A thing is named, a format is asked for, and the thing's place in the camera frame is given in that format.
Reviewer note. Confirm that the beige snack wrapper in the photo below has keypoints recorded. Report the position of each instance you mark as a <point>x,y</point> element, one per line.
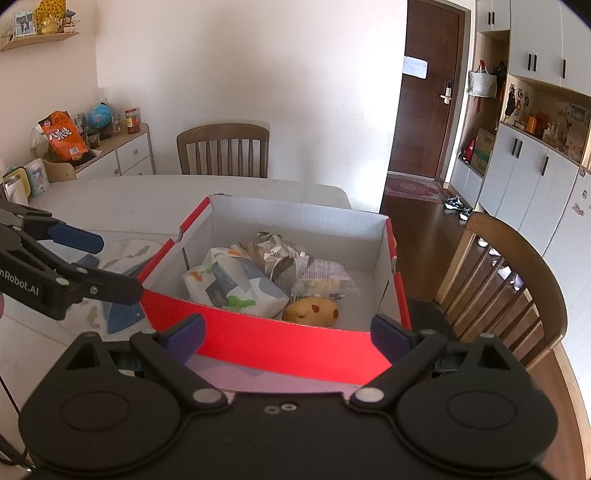
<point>244,253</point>

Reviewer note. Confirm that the yellow plush toy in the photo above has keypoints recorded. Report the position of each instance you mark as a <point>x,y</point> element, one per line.
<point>311,311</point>

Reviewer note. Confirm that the photo frame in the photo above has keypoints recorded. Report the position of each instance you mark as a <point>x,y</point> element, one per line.
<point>24,24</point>

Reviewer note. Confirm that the black figure sticker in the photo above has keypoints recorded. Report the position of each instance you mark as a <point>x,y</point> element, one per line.
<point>509,101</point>

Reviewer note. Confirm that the brown door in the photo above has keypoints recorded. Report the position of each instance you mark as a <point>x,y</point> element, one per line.
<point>420,124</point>

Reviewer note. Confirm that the printed white container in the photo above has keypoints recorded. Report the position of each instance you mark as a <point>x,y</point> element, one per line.
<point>37,177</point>

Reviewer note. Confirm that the white paper notice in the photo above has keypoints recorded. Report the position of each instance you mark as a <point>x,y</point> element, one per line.
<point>414,67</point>

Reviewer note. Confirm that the yellow plush ornament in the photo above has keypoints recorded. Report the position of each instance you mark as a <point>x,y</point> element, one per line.
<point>51,16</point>

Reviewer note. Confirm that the white green snack bag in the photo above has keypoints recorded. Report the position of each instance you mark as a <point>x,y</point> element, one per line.
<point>226,281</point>

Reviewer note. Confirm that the white sideboard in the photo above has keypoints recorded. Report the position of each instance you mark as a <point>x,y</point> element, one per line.
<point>131,154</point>

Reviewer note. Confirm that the white wood wall cabinet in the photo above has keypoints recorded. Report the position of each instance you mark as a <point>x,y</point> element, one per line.
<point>531,175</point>

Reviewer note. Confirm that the brown wooden chair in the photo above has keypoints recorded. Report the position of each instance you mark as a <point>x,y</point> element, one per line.
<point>221,134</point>
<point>531,258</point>

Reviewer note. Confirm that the red bag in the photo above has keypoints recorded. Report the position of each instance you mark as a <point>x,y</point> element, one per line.
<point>468,151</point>

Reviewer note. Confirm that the red-lidded jar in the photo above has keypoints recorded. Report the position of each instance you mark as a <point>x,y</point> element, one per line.
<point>132,121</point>

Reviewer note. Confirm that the white marble desktop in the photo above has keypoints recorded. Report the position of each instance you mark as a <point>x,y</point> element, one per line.
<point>115,194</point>

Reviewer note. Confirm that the red cardboard box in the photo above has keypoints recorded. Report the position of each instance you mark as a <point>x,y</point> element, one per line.
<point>277,341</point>

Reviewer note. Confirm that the dark white sneaker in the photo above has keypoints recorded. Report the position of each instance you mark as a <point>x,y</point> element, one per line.
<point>465,213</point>
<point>454,203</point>

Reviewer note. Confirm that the blue globe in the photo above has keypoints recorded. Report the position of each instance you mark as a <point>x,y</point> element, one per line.
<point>99,117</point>

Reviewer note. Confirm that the white tote bag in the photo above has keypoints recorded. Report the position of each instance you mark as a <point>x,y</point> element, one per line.
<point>482,83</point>

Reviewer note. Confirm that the wooden wall shelf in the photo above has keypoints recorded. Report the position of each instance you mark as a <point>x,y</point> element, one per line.
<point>41,40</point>

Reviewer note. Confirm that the yellow rimmed white holder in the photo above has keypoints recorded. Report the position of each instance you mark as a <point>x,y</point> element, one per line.
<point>16,189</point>

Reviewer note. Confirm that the silver snack bag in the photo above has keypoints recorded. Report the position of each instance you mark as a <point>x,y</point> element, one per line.
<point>286,261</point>

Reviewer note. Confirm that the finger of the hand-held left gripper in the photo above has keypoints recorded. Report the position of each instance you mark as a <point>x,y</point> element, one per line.
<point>76,239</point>
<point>117,290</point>

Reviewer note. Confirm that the dark hanging bag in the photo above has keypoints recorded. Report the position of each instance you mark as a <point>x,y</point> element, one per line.
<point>500,74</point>

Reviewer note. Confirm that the clear plastic snack bag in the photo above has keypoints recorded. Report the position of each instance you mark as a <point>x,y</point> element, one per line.
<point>328,279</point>

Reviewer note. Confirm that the orange snack bag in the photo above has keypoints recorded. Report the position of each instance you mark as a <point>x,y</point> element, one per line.
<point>64,138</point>

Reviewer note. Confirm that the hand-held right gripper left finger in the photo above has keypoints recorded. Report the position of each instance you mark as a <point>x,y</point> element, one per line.
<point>184,336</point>

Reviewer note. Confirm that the red rug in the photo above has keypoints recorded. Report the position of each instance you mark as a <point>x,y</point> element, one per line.
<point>413,187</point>

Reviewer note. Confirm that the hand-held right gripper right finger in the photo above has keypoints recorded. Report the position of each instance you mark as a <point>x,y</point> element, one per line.
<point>391,338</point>

